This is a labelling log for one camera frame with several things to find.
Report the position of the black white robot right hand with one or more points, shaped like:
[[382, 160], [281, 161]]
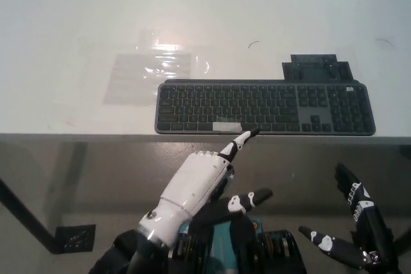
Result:
[[369, 222]]

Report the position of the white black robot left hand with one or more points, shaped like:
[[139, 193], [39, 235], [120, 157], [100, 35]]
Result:
[[189, 187]]

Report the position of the black ribbed robot left block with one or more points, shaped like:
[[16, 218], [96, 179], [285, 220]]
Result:
[[196, 251]]

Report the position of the black ribbed robot block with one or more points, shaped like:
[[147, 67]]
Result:
[[247, 245], [196, 251]]

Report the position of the black ribbed robot right block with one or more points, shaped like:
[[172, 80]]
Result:
[[247, 245]]

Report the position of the white tape strip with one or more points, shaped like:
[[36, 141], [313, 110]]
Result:
[[226, 127]]

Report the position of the clear plastic bag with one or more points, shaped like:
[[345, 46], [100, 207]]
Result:
[[128, 81]]

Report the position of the black table foot plate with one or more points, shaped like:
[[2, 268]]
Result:
[[77, 238]]

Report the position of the clear crinkled plastic film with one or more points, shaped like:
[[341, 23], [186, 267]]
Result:
[[199, 59]]

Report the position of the black stepped flat panel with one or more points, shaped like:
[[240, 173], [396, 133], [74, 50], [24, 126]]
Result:
[[313, 70]]

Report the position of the black slanted table leg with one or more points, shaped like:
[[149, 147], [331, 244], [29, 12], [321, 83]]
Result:
[[25, 210]]

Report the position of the thin curved dark hair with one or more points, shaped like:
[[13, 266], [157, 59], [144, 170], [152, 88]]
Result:
[[383, 41]]

